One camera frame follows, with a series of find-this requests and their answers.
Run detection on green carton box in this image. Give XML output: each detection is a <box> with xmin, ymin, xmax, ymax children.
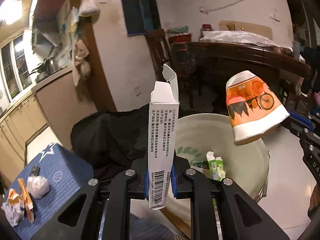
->
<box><xmin>206</xmin><ymin>151</ymin><xmax>226</xmax><ymax>181</ymax></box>

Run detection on clear plastic bag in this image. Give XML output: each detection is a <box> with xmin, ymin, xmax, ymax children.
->
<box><xmin>27</xmin><ymin>176</ymin><xmax>50</xmax><ymax>199</ymax></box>

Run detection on white medicine box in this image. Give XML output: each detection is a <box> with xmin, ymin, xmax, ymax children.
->
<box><xmin>148</xmin><ymin>64</ymin><xmax>180</xmax><ymax>210</ymax></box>

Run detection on black tissue packet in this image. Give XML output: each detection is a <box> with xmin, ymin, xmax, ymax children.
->
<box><xmin>29</xmin><ymin>165</ymin><xmax>40</xmax><ymax>177</ymax></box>

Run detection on orange snack box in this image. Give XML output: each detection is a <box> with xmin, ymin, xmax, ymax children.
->
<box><xmin>17</xmin><ymin>178</ymin><xmax>34</xmax><ymax>223</ymax></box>

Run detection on squashed orange paper cup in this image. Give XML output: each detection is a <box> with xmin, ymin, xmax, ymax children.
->
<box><xmin>7</xmin><ymin>189</ymin><xmax>23</xmax><ymax>207</ymax></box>

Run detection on kitchen window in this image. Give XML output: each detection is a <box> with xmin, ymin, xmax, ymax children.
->
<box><xmin>1</xmin><ymin>33</ymin><xmax>33</xmax><ymax>102</ymax></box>

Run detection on person right hand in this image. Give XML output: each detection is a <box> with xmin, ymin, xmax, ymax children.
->
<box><xmin>309</xmin><ymin>184</ymin><xmax>320</xmax><ymax>211</ymax></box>

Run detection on white plastic bucket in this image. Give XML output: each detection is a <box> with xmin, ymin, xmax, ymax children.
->
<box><xmin>176</xmin><ymin>114</ymin><xmax>270</xmax><ymax>202</ymax></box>

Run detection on dark wooden dining table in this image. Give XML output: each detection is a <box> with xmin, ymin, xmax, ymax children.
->
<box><xmin>187</xmin><ymin>41</ymin><xmax>313</xmax><ymax>111</ymax></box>

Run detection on beige lower cabinets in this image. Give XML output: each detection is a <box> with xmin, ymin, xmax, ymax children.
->
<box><xmin>1</xmin><ymin>67</ymin><xmax>97</xmax><ymax>181</ymax></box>

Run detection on white plastic pouch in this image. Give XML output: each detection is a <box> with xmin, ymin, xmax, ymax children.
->
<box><xmin>1</xmin><ymin>202</ymin><xmax>24</xmax><ymax>227</ymax></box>

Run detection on hanging cloth bags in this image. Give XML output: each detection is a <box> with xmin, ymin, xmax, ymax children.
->
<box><xmin>72</xmin><ymin>40</ymin><xmax>91</xmax><ymax>87</ymax></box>

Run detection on dark wooden chair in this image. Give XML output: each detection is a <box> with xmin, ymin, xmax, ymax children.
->
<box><xmin>145</xmin><ymin>29</ymin><xmax>193</xmax><ymax>81</ymax></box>

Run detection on steel kettle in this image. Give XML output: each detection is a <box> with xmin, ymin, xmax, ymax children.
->
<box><xmin>46</xmin><ymin>57</ymin><xmax>57</xmax><ymax>75</ymax></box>

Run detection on black frying pan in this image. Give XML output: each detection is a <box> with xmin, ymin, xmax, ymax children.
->
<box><xmin>28</xmin><ymin>59</ymin><xmax>51</xmax><ymax>76</ymax></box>

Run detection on range hood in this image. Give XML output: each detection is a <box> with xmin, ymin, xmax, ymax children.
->
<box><xmin>31</xmin><ymin>21</ymin><xmax>61</xmax><ymax>59</ymax></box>

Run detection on hanging white plastic bag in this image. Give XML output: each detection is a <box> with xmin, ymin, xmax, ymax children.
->
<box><xmin>79</xmin><ymin>0</ymin><xmax>100</xmax><ymax>17</ymax></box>

